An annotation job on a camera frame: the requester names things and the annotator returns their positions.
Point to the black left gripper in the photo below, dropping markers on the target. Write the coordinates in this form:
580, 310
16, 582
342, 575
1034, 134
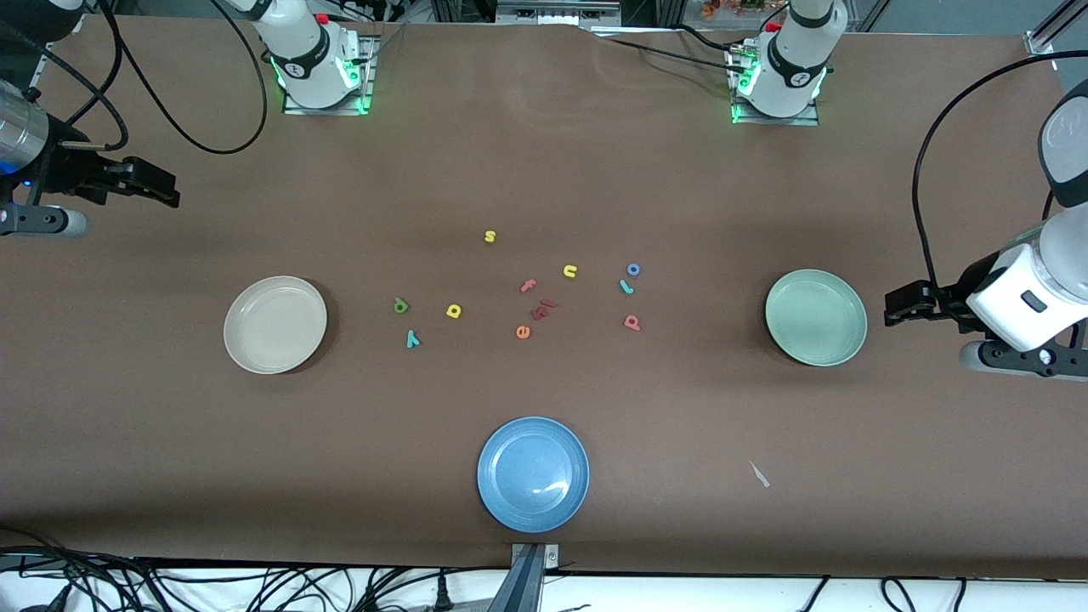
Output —
950, 301

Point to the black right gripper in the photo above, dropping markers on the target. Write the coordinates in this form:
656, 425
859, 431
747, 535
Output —
70, 173

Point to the light green plate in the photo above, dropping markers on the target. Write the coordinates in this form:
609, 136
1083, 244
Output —
816, 319

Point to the beige brown plate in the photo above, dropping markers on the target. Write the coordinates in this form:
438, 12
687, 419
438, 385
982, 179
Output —
272, 327

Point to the white tape scrap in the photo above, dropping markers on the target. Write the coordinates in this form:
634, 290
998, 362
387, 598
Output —
759, 474

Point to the aluminium corner profile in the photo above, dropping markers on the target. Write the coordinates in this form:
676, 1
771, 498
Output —
1050, 34

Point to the orange flower decoration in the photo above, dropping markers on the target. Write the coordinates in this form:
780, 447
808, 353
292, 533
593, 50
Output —
731, 7

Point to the blue plate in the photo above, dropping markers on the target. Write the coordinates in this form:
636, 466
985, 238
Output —
531, 476

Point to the black power plug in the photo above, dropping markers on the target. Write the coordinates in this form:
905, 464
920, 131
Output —
442, 595

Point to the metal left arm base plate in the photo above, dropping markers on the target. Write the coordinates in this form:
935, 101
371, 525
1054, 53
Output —
778, 121

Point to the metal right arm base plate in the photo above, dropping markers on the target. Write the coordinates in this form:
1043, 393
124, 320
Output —
368, 76

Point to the aluminium frame rack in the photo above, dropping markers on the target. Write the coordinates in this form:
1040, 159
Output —
552, 10

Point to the grey metal camera stand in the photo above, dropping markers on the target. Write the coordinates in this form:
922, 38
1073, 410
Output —
527, 586

